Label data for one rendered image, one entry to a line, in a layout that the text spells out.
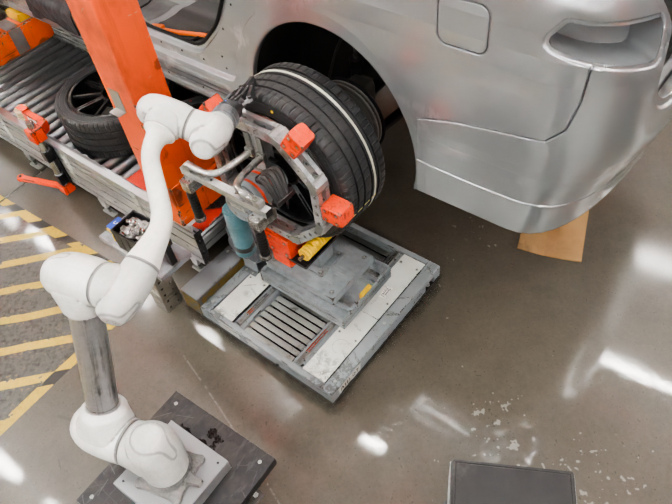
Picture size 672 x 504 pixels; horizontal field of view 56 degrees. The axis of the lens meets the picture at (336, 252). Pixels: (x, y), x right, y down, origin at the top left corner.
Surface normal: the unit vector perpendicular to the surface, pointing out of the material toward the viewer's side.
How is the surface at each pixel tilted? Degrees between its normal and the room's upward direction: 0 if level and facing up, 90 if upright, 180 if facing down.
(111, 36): 90
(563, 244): 2
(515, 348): 0
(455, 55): 90
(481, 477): 0
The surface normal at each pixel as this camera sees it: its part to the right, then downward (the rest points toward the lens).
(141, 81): 0.78, 0.42
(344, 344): -0.10, -0.65
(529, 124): -0.55, 0.67
